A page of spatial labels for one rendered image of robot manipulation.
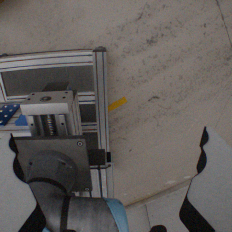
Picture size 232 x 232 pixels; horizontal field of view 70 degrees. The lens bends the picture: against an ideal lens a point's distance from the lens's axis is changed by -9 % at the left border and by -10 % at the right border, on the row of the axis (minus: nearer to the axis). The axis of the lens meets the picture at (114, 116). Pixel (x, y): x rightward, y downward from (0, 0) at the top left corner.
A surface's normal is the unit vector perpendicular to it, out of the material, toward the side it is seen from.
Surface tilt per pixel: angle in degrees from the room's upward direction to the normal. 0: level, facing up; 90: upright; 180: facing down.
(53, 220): 59
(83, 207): 92
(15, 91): 0
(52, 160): 73
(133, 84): 0
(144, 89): 0
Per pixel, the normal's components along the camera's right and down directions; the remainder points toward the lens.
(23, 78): 0.05, 0.49
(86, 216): 0.12, -0.68
